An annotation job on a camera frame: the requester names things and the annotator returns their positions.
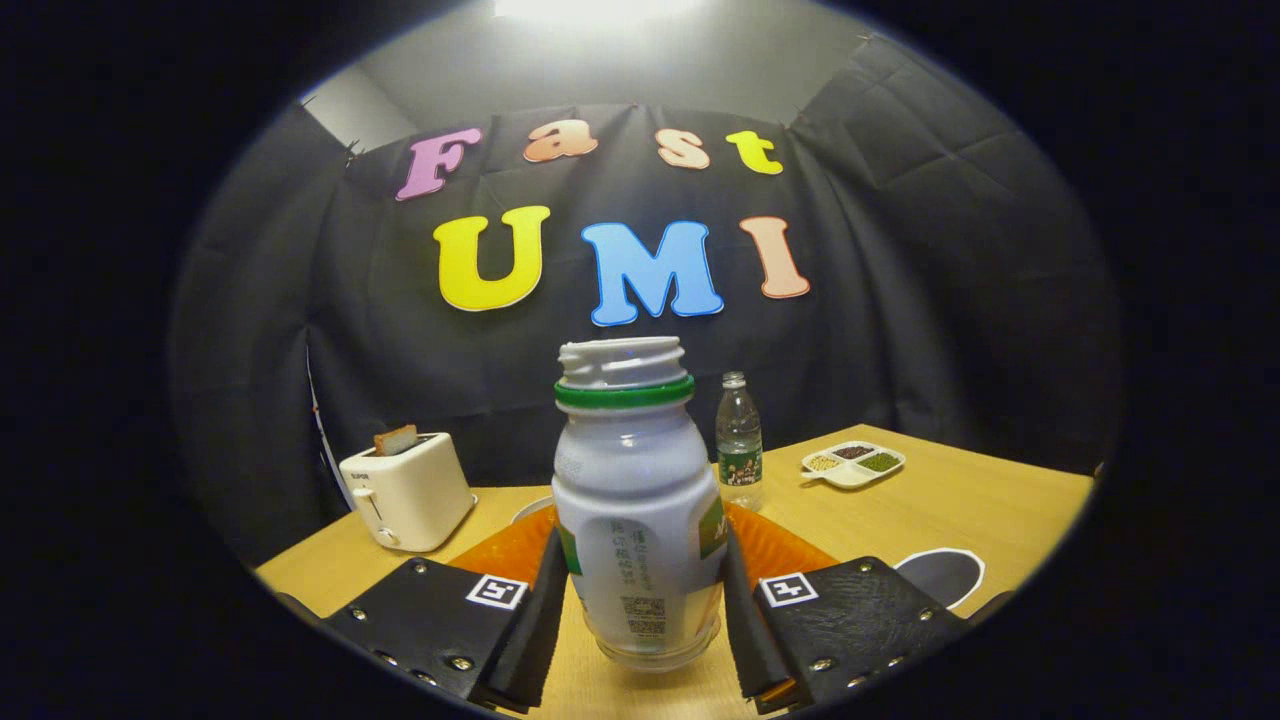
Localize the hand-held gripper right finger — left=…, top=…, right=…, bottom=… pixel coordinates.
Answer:
left=722, top=500, right=971, bottom=716

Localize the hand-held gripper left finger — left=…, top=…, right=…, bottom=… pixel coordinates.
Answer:
left=320, top=505, right=571, bottom=714

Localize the white cup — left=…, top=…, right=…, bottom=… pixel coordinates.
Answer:
left=893, top=547, right=986, bottom=611

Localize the white juice bottle green ring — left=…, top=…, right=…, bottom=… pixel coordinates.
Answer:
left=551, top=337, right=729, bottom=673

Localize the clear plastic water bottle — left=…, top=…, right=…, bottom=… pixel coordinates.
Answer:
left=716, top=372, right=764, bottom=511

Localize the white toaster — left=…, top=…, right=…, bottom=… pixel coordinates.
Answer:
left=339, top=432, right=477, bottom=553

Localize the wooden table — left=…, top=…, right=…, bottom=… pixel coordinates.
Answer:
left=255, top=424, right=1096, bottom=720

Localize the white divided tray with beans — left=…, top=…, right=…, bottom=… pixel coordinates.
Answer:
left=800, top=441, right=907, bottom=490

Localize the black backdrop cloth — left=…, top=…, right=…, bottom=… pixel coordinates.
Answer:
left=170, top=35, right=1126, bottom=561

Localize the thin white cable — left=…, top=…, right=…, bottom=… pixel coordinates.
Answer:
left=304, top=348, right=341, bottom=483

